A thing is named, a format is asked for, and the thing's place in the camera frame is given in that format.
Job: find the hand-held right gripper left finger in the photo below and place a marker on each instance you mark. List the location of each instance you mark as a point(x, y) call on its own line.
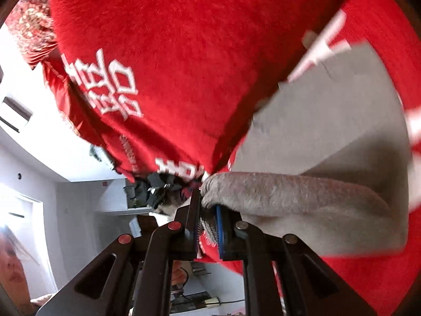
point(194, 217)

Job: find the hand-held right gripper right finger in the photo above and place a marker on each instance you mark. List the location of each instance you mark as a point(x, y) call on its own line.
point(220, 233)

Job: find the grey knit sweater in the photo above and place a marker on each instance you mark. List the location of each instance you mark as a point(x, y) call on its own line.
point(312, 131)

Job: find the dark plaid cloth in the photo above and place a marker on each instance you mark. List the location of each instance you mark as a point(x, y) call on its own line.
point(189, 191)

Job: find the black cloth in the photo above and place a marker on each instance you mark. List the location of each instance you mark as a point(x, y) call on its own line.
point(154, 187)

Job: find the white door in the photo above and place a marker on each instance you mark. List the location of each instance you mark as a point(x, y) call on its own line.
point(36, 230)

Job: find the folded red printed blanket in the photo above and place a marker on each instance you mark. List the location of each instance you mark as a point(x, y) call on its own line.
point(181, 39)

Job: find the person's head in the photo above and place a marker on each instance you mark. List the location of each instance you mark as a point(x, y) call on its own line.
point(13, 266)

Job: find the red gold patterned bedding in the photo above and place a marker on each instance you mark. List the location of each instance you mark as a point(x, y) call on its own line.
point(33, 23)

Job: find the red printed bed blanket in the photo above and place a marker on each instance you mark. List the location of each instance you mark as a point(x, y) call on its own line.
point(378, 16)

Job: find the white wall air conditioner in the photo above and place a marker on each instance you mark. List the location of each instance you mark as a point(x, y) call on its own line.
point(14, 112)

